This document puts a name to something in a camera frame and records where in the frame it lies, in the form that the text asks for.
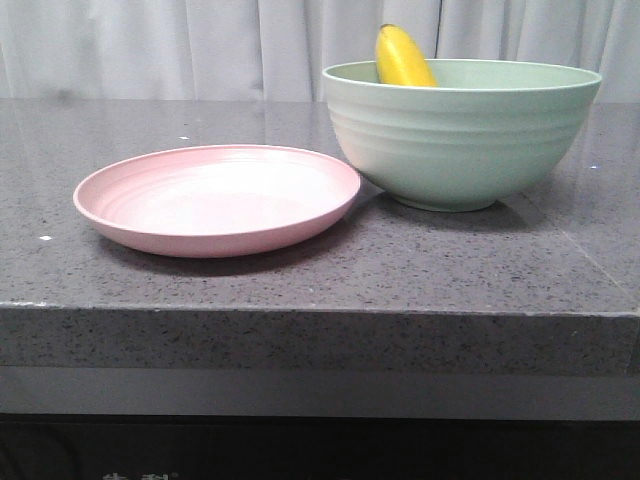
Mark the green ribbed bowl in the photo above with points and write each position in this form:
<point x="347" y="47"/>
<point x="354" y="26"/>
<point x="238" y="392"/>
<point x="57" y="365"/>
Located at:
<point x="487" y="130"/>

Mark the white curtain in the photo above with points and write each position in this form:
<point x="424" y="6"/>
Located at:
<point x="277" y="50"/>

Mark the pink plate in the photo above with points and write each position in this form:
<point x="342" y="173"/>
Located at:
<point x="217" y="201"/>

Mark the yellow banana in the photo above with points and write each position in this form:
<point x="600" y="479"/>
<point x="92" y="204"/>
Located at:
<point x="399" y="60"/>

